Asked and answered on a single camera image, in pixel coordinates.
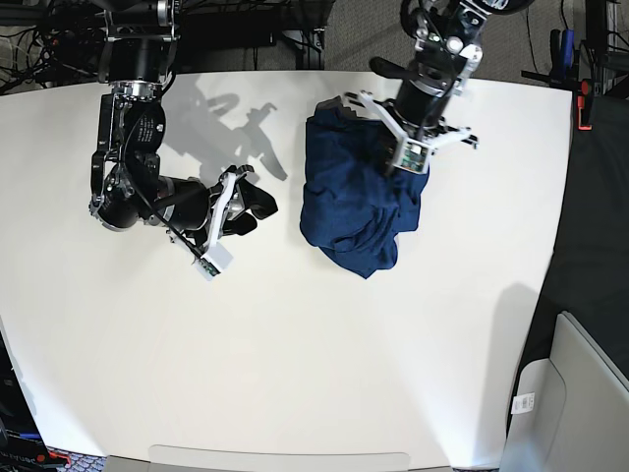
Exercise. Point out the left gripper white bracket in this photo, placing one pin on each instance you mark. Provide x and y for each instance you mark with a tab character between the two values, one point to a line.
432	138

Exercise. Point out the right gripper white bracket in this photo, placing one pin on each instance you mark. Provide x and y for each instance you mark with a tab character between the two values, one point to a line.
235	205

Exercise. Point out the blue long-sleeve shirt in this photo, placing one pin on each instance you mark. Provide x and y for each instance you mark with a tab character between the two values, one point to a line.
353	210

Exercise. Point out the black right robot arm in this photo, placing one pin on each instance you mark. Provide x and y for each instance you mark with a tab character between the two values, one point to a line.
126	184

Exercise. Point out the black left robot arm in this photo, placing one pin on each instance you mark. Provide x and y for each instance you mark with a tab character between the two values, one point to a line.
447	52

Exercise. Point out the red clamp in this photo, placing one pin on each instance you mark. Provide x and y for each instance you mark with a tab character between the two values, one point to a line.
584	105

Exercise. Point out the black cloth side cover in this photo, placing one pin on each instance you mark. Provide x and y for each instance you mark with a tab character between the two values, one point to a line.
588	271

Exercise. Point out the beige plastic bin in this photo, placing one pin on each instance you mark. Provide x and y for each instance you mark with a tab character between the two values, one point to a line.
570	412

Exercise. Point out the black box with label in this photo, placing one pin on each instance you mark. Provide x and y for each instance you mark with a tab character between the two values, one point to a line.
17	453

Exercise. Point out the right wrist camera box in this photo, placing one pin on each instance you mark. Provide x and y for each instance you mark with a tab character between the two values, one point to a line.
213	262

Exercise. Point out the blue handled tool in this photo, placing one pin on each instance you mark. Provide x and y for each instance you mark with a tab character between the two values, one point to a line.
566	48

